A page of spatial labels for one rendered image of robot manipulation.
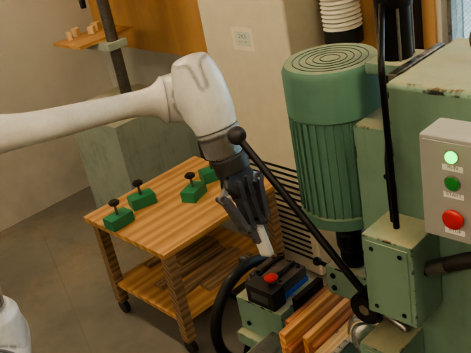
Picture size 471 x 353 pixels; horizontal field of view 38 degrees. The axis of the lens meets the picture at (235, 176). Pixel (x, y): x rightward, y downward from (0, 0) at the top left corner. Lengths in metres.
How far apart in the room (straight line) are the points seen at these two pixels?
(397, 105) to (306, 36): 1.79
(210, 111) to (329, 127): 0.26
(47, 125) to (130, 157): 2.19
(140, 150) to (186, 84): 2.23
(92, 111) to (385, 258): 0.66
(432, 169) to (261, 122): 2.10
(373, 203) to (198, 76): 0.41
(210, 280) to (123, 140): 0.90
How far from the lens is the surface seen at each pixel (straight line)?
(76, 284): 3.62
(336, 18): 2.69
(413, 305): 1.11
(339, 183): 1.23
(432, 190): 0.99
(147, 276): 3.16
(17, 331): 1.74
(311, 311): 1.47
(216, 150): 1.36
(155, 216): 2.89
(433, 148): 0.96
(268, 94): 2.92
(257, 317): 1.56
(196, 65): 1.33
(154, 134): 3.58
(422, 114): 1.02
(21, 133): 1.34
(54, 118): 1.36
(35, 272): 3.85
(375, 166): 1.17
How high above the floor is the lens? 1.88
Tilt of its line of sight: 26 degrees down
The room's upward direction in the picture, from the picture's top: 11 degrees counter-clockwise
